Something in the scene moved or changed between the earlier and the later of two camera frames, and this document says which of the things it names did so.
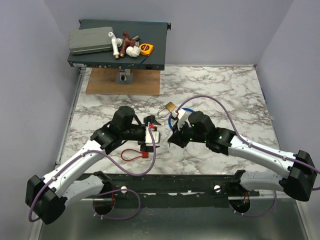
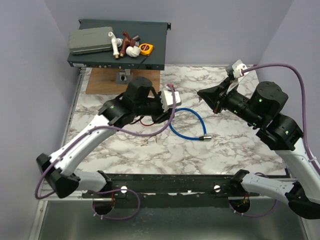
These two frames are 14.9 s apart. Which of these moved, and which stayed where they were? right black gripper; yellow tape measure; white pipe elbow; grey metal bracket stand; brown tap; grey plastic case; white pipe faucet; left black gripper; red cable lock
Moved: right black gripper; left black gripper; red cable lock
Stayed: grey plastic case; white pipe faucet; yellow tape measure; brown tap; grey metal bracket stand; white pipe elbow
